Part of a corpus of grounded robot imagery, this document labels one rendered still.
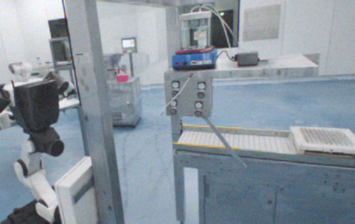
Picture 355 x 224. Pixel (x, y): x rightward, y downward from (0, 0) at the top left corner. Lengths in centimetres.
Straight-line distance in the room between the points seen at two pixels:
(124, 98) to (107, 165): 314
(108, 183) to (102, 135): 16
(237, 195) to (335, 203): 42
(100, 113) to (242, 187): 106
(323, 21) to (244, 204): 559
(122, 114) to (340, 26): 484
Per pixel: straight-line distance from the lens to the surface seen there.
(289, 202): 162
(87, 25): 67
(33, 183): 212
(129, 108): 390
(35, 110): 160
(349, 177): 151
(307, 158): 143
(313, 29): 679
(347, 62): 711
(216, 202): 165
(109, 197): 83
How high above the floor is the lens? 148
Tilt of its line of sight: 18 degrees down
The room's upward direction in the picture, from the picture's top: 7 degrees counter-clockwise
